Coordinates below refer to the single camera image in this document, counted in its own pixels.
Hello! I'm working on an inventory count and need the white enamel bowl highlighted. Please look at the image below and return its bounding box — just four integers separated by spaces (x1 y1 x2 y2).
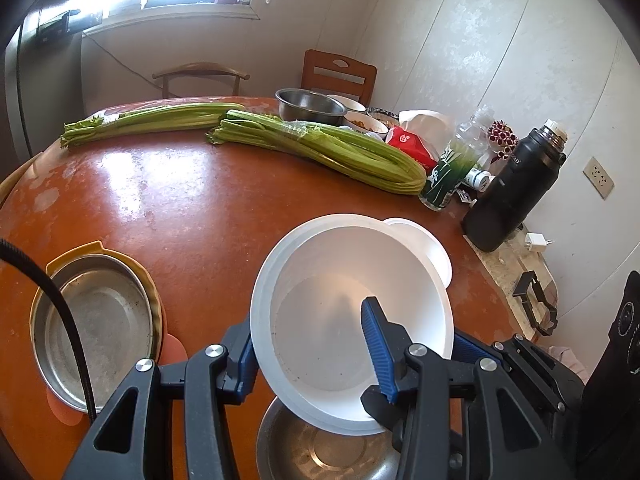
327 94 368 113

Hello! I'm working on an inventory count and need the loose celery bunch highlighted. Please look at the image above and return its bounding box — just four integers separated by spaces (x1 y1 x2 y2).
60 102 246 150

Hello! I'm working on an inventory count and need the white plastic bag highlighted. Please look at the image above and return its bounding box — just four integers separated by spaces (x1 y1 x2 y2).
400 109 456 153

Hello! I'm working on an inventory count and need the shallow steel bowl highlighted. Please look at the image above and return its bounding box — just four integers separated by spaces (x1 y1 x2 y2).
256 395 401 480

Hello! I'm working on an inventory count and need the black thermos flask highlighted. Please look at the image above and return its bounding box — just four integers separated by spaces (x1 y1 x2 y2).
461 119 568 253

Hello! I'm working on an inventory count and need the plastic-tied celery bunch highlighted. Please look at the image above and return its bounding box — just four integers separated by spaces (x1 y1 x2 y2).
206 109 427 196

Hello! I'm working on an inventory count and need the steel refrigerator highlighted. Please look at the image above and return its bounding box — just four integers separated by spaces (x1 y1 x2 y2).
7 7 83 161

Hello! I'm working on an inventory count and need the plastic bottle green label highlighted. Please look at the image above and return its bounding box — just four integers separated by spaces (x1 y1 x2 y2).
420 105 493 211

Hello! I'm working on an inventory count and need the red snack bag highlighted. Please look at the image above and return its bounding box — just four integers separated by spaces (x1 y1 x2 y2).
387 126 436 171

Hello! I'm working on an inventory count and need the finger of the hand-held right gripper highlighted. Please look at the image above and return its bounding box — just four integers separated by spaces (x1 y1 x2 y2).
452 332 583 416

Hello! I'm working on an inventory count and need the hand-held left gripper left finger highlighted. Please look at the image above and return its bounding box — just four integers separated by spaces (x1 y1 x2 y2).
60 320 261 480

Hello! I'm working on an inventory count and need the wooden chair with slotted back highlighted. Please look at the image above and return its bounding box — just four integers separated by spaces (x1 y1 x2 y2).
301 49 378 106

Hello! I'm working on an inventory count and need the large white bowl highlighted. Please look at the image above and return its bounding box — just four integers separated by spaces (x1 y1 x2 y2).
250 214 456 437

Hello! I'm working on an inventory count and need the white bowl with food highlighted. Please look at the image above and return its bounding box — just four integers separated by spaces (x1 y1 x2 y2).
342 110 391 137

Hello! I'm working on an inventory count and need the deep steel bowl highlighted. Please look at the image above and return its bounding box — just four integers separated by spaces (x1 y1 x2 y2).
275 88 348 126

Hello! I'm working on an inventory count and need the wooden chair with curved back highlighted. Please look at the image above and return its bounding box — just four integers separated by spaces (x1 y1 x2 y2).
152 62 251 100

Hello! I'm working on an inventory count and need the black cable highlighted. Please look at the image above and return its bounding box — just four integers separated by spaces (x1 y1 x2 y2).
0 239 98 421

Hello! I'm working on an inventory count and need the small white bottle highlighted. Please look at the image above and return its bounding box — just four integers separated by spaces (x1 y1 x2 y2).
462 167 493 192

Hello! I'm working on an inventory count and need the white charger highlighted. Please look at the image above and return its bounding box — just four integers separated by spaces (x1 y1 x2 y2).
525 232 555 253

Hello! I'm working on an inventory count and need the black clip holder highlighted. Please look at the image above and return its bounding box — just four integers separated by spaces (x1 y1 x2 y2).
512 270 558 336

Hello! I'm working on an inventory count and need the wall socket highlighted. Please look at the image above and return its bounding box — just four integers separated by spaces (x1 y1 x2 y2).
582 156 615 200

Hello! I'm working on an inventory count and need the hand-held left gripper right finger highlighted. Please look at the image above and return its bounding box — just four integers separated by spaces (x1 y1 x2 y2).
360 296 566 480

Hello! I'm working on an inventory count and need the round steel plate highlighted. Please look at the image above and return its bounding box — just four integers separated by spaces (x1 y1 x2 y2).
31 254 162 413

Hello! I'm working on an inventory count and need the bundle of red-tipped sticks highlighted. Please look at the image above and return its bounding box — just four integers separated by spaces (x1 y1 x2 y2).
487 119 518 153

